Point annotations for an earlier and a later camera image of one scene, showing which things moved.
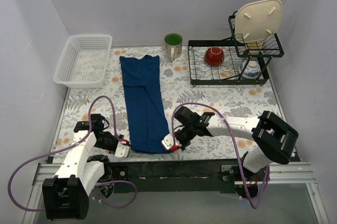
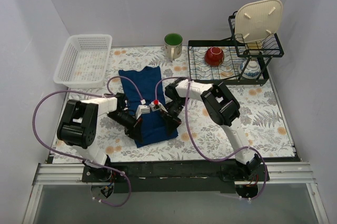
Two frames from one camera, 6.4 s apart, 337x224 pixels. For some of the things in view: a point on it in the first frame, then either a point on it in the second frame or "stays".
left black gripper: x=116 y=142 -> x=135 y=129
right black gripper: x=180 y=137 -> x=170 y=118
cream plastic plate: x=258 y=19 stays
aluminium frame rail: x=295 y=173 stays
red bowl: x=214 y=56 stays
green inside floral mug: x=173 y=42 stays
